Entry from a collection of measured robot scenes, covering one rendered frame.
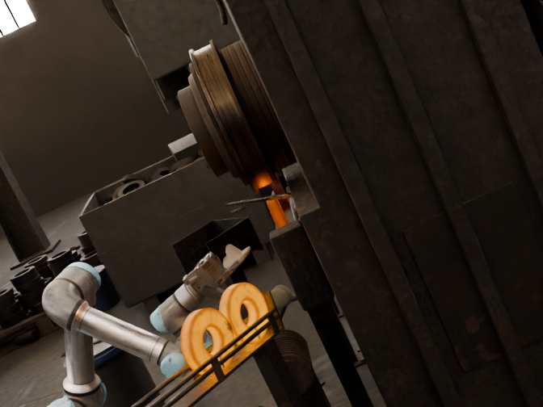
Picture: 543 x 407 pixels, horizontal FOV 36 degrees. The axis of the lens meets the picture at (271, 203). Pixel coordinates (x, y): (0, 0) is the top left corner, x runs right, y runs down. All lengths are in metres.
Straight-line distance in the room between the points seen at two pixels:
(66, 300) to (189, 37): 2.88
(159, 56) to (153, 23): 0.19
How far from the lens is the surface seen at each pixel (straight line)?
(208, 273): 2.44
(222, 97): 2.30
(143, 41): 5.07
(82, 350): 2.68
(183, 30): 5.09
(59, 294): 2.48
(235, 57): 2.39
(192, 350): 1.95
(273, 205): 2.51
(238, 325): 2.07
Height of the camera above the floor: 1.36
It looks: 12 degrees down
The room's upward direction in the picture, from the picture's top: 25 degrees counter-clockwise
